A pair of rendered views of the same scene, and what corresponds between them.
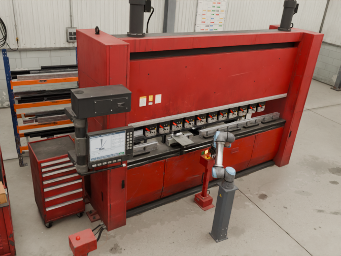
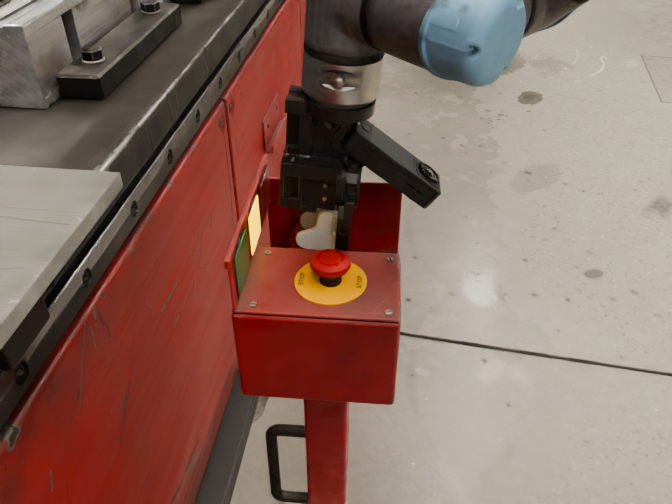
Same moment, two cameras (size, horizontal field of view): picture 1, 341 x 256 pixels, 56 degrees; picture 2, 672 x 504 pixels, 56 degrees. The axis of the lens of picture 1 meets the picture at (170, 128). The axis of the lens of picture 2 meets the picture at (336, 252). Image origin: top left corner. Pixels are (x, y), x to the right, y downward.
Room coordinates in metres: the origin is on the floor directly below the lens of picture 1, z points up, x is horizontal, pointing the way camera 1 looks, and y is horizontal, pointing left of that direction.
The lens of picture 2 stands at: (3.40, -0.17, 1.18)
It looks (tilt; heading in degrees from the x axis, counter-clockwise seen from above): 37 degrees down; 312
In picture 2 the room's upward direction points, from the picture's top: straight up
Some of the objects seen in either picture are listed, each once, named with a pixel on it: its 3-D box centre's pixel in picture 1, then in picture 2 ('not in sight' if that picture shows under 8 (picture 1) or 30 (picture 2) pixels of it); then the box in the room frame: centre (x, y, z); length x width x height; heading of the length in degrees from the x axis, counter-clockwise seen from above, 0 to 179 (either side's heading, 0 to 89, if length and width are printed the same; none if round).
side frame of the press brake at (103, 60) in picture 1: (102, 133); not in sight; (3.46, 0.81, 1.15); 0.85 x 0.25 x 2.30; 36
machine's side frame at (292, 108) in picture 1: (279, 97); not in sight; (5.35, -1.83, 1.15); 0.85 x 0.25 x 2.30; 36
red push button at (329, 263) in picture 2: not in sight; (330, 271); (3.73, -0.52, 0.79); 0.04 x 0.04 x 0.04
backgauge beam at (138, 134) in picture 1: (186, 125); not in sight; (4.36, -0.23, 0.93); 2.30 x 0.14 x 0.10; 126
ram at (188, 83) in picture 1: (219, 82); not in sight; (4.26, -0.61, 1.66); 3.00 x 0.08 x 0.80; 126
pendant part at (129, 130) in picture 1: (109, 145); not in sight; (2.71, 0.57, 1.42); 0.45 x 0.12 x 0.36; 122
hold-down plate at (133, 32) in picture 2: (212, 135); (127, 44); (4.19, -0.61, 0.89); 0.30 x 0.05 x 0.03; 126
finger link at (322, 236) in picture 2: not in sight; (322, 241); (3.80, -0.58, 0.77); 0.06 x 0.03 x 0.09; 37
